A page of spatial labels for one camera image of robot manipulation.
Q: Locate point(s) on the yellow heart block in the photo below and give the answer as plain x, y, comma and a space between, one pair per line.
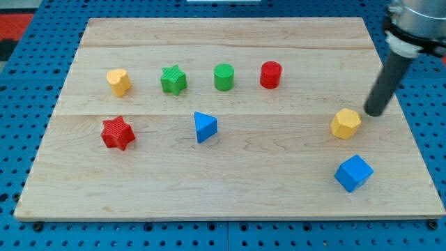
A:
119, 81

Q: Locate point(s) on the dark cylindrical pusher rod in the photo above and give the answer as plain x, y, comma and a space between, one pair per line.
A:
393, 71

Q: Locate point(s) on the blue triangle block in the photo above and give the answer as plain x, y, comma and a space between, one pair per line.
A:
205, 126

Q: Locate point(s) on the red star block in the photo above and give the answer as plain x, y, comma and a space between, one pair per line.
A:
117, 133

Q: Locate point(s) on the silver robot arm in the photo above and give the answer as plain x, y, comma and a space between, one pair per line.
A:
414, 27

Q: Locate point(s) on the yellow hexagon block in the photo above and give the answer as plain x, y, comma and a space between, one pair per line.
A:
345, 123

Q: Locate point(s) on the red cylinder block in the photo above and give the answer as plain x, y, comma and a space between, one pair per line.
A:
271, 72

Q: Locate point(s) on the green star block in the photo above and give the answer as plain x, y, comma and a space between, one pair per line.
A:
173, 80

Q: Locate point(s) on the green cylinder block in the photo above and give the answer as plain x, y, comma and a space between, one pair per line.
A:
223, 77

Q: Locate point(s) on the wooden board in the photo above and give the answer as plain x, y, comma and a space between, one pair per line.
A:
273, 157

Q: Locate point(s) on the blue cube block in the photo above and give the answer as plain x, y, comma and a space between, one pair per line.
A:
353, 173

